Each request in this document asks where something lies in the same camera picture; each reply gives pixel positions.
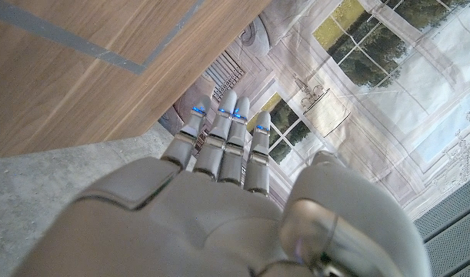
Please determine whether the grey perforated panel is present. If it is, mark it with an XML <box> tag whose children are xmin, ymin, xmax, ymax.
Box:
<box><xmin>413</xmin><ymin>180</ymin><xmax>470</xmax><ymax>277</ymax></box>

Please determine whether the printed window backdrop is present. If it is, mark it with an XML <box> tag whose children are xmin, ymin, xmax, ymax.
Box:
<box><xmin>157</xmin><ymin>0</ymin><xmax>470</xmax><ymax>221</ymax></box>

